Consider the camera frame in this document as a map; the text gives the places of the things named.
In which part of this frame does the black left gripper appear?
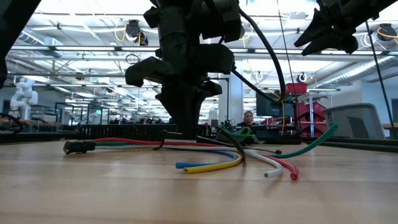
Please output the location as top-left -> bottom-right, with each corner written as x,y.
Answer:
125,0 -> 242,140

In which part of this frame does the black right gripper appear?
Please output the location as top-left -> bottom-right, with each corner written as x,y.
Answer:
294,0 -> 374,57

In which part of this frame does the black zip tie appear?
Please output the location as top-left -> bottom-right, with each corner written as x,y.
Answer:
195,135 -> 282,155
152,130 -> 169,151
216,127 -> 247,161

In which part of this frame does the blue cable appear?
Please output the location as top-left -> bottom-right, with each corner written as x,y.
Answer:
175,149 -> 239,170

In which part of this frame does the yellow cable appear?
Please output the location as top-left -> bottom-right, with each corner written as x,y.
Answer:
278,99 -> 286,132
182,151 -> 243,175

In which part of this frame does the black slotted cable raceway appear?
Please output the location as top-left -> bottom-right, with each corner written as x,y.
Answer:
77,124 -> 213,142

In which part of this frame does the white cable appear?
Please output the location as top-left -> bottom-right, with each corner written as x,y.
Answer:
130,144 -> 284,179

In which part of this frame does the dark grey cable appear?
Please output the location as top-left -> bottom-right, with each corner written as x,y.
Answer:
63,139 -> 98,155

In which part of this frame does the white structural column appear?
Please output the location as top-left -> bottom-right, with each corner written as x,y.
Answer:
217,73 -> 245,125

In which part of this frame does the red storage bin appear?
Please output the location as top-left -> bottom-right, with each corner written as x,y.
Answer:
284,82 -> 309,95

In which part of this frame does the person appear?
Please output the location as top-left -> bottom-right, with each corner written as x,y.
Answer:
236,110 -> 259,128

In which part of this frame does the black glove green cuff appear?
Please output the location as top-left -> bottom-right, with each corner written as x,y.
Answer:
219,124 -> 259,144

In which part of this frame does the rack of red bins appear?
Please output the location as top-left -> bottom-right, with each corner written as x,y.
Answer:
294,92 -> 330,138

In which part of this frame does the dark computer monitor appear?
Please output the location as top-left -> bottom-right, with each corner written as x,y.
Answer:
256,91 -> 295,118

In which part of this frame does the grey office chair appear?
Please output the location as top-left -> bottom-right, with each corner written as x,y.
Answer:
323,103 -> 386,141

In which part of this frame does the long ceiling light bar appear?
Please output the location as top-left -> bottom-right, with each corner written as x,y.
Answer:
6,45 -> 398,56

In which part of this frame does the flat black raceway cover strip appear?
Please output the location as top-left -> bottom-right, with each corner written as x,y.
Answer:
320,141 -> 398,154

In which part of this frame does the white robot figure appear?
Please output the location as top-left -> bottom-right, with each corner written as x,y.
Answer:
8,77 -> 39,121

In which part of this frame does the long thin black cable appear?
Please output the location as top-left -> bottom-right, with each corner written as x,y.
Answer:
277,9 -> 300,138

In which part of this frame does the silver ventilation duct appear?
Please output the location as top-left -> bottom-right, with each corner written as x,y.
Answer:
17,29 -> 63,58
313,55 -> 398,90

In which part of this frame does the black left wrist camera cable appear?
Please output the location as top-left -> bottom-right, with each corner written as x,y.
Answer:
231,7 -> 287,102

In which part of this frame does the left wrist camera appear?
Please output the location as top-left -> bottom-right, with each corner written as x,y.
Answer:
194,43 -> 236,76

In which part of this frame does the black ceiling cable reel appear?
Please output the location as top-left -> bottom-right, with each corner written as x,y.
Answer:
124,19 -> 149,47
376,22 -> 398,42

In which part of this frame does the black hanging cable coil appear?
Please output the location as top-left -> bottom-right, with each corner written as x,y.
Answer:
124,53 -> 141,65

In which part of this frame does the yellow hanging cable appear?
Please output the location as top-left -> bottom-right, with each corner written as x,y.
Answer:
278,99 -> 286,132

